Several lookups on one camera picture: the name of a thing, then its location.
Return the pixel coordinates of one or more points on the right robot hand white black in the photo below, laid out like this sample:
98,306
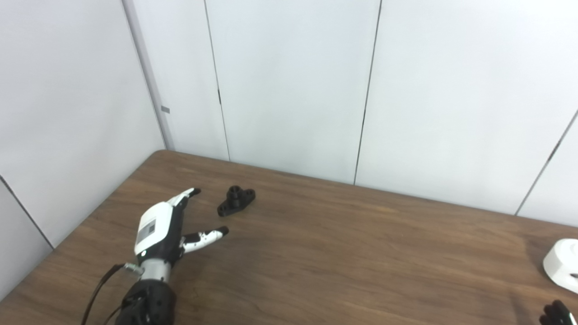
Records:
557,315

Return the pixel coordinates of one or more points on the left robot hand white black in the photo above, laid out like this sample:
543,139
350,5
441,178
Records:
156,225

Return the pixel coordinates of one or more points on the round white piece with holes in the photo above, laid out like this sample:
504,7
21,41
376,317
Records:
564,264

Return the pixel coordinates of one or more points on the black flanged holder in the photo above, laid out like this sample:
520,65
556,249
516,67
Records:
235,201

